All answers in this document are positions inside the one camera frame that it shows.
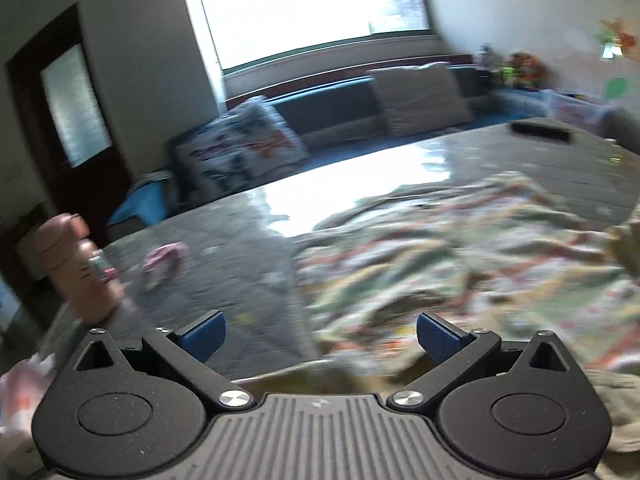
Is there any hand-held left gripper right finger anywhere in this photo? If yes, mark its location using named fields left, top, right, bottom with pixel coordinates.
left=386, top=312, right=572, bottom=412

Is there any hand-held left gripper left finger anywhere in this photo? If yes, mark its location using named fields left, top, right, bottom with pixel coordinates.
left=72, top=309, right=257, bottom=412

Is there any cream printed garment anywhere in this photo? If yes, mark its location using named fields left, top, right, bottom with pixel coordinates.
left=232, top=170, right=640, bottom=480

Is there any pink water bottle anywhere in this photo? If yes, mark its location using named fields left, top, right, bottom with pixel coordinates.
left=34, top=212, right=127, bottom=327

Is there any blue cushion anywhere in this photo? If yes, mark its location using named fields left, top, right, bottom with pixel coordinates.
left=106, top=180, right=174, bottom=227

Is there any butterfly print pillow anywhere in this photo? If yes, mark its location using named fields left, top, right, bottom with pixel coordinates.
left=172, top=96, right=309, bottom=202

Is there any black remote control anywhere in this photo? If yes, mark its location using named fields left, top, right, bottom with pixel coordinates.
left=508, top=118, right=574, bottom=142

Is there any plain grey pillow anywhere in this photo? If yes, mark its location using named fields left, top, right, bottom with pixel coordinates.
left=369, top=62, right=474, bottom=137

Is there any blue corner sofa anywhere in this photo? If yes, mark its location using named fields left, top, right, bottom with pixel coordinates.
left=106, top=52, right=622, bottom=227

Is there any dark wooden glass-panel door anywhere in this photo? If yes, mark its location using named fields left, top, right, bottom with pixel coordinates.
left=4, top=3, right=134, bottom=242

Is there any clear plastic storage box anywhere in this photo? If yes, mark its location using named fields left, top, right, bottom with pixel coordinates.
left=542, top=89, right=622, bottom=134

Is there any green stuffed toy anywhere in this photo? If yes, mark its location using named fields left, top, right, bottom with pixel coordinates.
left=499, top=57, right=524, bottom=87

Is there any orange stuffed toy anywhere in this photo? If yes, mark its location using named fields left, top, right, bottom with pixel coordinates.
left=515, top=52, right=547, bottom=89

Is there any colourful toy pinwheel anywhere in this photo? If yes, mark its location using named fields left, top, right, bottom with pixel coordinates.
left=594, top=16, right=639, bottom=104

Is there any large window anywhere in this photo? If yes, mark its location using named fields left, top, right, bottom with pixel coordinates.
left=191, top=0, right=434, bottom=74

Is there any small pink hair tie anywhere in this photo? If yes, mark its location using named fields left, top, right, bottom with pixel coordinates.
left=141, top=241, right=190, bottom=292

